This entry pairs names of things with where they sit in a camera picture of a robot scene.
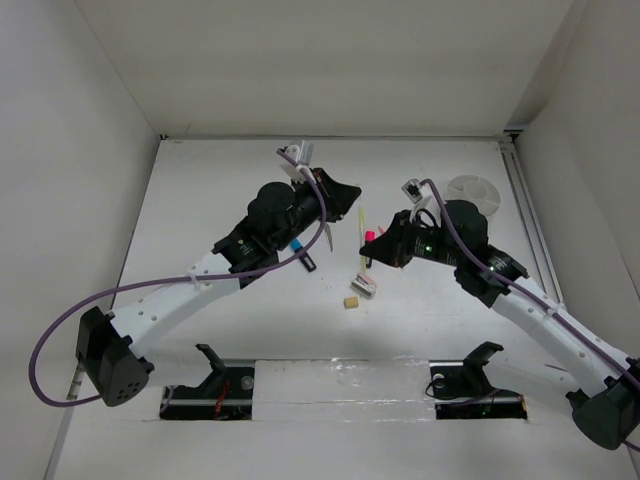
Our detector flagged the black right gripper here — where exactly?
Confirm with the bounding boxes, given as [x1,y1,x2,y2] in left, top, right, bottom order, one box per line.
[359,209,464,268]

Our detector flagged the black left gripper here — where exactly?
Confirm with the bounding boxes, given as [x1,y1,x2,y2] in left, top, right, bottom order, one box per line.
[271,168,360,252]

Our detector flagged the yellow highlighter pen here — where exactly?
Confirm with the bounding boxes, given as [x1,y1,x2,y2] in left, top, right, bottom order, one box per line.
[358,204,367,273]

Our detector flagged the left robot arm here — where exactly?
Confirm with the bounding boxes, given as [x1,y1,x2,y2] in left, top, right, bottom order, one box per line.
[76,168,362,407]

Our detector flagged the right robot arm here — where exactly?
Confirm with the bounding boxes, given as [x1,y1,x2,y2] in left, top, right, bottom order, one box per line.
[360,200,639,450]

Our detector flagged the pink eraser in sleeve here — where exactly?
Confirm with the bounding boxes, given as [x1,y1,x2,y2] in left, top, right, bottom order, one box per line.
[351,272,377,298]

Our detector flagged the blue black thick highlighter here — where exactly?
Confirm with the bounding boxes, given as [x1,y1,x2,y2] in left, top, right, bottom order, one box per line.
[290,238,317,273]

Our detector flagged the white round compartment container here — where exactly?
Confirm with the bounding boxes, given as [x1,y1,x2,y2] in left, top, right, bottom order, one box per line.
[446,175,501,218]

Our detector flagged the small tan eraser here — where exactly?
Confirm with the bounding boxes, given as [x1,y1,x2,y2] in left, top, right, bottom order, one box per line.
[343,297,359,310]

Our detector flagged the black handled scissors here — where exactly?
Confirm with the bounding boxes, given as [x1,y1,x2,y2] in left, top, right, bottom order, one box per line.
[323,222,334,252]

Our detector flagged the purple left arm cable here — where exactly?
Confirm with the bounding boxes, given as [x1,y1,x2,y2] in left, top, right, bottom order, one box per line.
[28,149,331,406]

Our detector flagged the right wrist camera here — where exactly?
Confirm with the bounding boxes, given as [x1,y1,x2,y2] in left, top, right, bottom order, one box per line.
[401,179,423,204]

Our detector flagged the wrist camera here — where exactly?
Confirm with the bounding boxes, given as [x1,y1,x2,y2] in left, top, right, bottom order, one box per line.
[284,139,313,167]
[401,179,423,204]

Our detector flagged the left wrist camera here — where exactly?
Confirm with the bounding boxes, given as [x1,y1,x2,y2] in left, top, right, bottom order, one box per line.
[284,139,313,167]

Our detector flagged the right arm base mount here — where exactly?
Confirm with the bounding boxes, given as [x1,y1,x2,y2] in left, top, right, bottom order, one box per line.
[425,342,528,420]

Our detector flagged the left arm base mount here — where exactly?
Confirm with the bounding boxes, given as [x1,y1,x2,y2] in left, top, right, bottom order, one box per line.
[159,344,256,421]

